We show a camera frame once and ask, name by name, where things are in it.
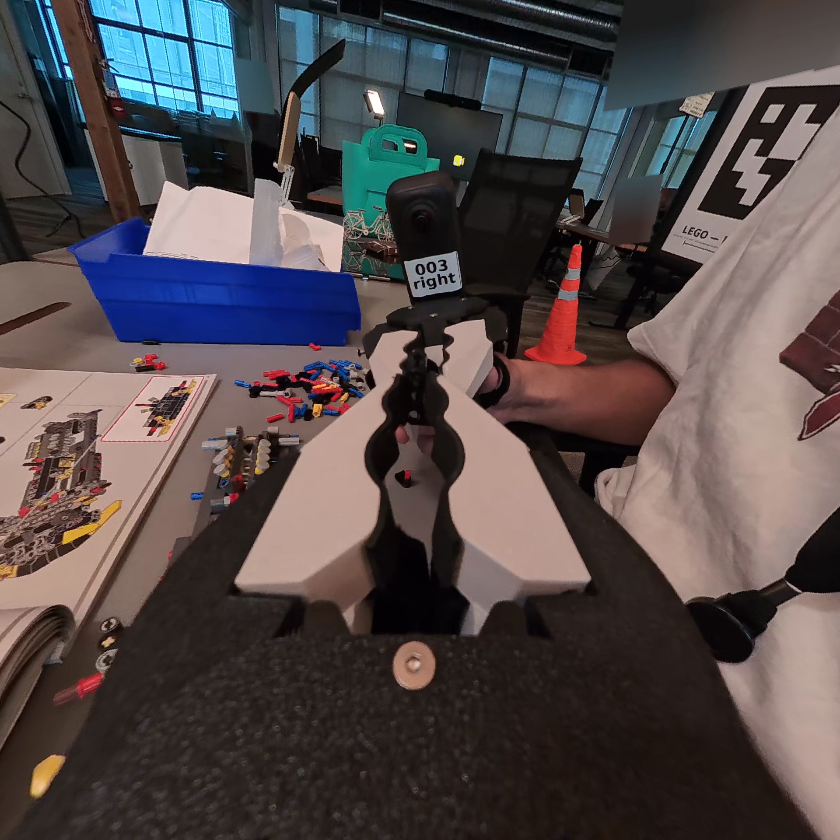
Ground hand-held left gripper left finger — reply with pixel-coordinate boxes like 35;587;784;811
234;374;409;622

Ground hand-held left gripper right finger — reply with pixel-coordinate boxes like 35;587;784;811
428;376;593;622

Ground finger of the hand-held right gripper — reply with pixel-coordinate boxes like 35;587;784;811
365;328;427;395
430;320;497;401

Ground pile of red blue lego pieces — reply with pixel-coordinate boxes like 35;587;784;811
235;357;371;424

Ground person's right forearm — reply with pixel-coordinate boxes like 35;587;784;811
541;357;677;447

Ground lego car chassis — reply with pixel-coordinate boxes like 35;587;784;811
167;425;304;568

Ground lego instruction booklet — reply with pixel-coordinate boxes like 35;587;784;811
0;367;219;742

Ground black white lego pieces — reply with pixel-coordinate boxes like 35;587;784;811
97;617;126;670

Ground red lego axle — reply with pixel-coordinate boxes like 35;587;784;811
52;676;106;706

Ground yellow lego panel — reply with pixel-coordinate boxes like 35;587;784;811
29;755;67;798

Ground person's right hand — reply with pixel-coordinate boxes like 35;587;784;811
392;357;551;462

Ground teal tote bag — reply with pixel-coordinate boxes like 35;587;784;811
341;123;441;280

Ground orange traffic cone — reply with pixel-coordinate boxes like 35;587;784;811
524;244;587;366

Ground black monitor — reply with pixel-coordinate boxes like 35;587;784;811
395;92;505;185

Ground black mesh office chair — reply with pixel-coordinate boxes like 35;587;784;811
459;147;584;358

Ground curved black wooden lamp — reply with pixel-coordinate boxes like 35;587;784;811
274;38;347;191

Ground background desk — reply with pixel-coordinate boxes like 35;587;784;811
556;220;657;329

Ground blue plastic bin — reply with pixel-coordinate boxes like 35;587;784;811
67;217;362;347

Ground white paper bags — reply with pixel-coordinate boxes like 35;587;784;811
143;178;345;273

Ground white cabinet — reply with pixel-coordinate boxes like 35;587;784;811
85;128;191;211

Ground black white marker poster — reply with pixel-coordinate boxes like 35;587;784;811
659;66;840;265

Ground black badge reel lanyard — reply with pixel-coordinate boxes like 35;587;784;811
686;525;840;664

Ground wooden post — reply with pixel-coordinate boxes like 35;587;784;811
51;0;142;224

